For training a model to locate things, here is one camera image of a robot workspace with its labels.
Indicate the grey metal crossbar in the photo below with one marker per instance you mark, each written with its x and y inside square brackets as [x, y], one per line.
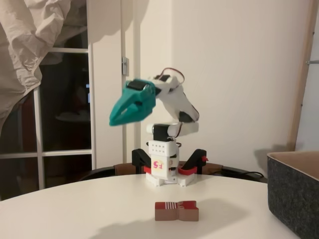
[314, 61]

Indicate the black and red table clamp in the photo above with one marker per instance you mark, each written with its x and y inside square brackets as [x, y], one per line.
[137, 156]
[195, 159]

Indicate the dark wooden chair backrest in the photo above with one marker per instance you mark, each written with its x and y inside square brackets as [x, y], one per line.
[99, 171]
[214, 168]

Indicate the beige crumpled curtain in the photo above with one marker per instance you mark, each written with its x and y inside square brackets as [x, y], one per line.
[20, 49]

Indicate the wooden block with red top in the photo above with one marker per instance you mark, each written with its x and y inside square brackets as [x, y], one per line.
[174, 214]

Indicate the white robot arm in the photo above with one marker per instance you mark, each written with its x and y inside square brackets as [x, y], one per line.
[159, 149]

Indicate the yellow note marked F5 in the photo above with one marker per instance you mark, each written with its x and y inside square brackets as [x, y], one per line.
[158, 166]

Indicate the white glazed door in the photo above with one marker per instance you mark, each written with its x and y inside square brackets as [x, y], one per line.
[92, 124]

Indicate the wooden framed grey panel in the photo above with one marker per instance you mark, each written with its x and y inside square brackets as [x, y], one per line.
[300, 99]

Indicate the dark grey felt bin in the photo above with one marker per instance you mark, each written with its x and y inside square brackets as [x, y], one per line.
[291, 189]

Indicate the metal door hinge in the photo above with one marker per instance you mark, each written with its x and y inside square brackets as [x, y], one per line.
[125, 66]

